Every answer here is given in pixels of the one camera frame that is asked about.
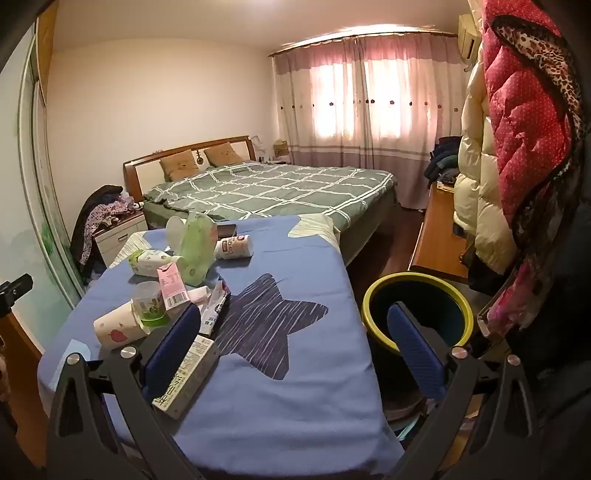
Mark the green checked duvet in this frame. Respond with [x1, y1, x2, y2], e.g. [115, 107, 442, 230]
[142, 161, 397, 232]

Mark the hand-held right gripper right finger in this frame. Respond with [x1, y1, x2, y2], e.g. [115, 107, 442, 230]
[387, 302, 541, 480]

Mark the pink carton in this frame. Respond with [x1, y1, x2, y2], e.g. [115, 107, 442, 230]
[157, 262, 190, 310]

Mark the pink floral scarf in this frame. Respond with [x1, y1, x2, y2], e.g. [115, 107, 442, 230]
[487, 258, 546, 333]

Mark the long white green carton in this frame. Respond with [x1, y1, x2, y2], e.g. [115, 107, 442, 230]
[152, 335, 221, 420]

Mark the clear plastic cup green label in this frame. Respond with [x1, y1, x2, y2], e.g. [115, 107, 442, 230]
[131, 281, 169, 328]

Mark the yellow-rimmed blue trash bin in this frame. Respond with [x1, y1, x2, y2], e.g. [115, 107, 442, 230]
[362, 272, 475, 425]

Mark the black bag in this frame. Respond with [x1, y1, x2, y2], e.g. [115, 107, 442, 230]
[466, 244, 502, 291]

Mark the leopard-print scarf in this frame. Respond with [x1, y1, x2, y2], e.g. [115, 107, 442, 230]
[492, 16, 585, 153]

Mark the white cup red label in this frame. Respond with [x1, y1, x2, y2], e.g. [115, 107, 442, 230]
[213, 234, 254, 260]

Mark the white cardboard box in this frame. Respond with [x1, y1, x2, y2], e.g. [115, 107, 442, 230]
[95, 215, 148, 268]

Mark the white plastic wrapper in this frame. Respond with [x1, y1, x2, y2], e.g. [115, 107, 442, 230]
[198, 279, 230, 337]

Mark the wooden bed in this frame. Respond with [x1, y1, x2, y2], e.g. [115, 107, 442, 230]
[122, 135, 398, 268]

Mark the tan pillow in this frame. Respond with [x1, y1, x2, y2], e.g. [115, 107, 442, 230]
[159, 150, 200, 182]
[203, 143, 243, 167]

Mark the patterned cloth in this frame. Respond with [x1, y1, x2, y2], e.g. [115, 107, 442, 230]
[81, 194, 144, 268]

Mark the green white packet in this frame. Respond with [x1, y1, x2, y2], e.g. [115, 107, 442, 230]
[128, 249, 188, 278]

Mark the green plastic bag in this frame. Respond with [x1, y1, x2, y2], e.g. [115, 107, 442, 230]
[178, 212, 219, 285]

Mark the apple-print paper cup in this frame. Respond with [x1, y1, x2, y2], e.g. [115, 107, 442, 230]
[93, 309, 148, 349]

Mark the black coat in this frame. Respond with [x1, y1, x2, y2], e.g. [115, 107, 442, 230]
[540, 138, 591, 480]

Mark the wooden desk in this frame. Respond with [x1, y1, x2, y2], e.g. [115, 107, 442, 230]
[409, 180, 472, 280]

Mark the cream puffer jacket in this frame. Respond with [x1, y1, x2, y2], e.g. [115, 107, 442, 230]
[452, 44, 518, 275]

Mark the pile of dark clothes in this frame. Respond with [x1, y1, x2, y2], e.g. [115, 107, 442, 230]
[425, 136, 462, 183]

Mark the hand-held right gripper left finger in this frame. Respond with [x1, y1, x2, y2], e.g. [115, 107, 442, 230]
[46, 302, 206, 480]

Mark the white air conditioner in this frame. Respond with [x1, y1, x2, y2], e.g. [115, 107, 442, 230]
[457, 13, 483, 63]

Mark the red dotted padded jacket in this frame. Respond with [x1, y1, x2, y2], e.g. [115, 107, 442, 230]
[480, 0, 578, 241]

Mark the pink curtain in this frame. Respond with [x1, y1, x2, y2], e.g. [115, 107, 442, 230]
[360, 34, 467, 208]
[272, 37, 370, 169]

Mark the sliding door wardrobe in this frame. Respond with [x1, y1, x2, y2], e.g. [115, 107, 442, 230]
[0, 0, 88, 310]

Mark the blue star-print blanket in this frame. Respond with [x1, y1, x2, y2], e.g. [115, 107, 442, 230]
[37, 215, 407, 478]

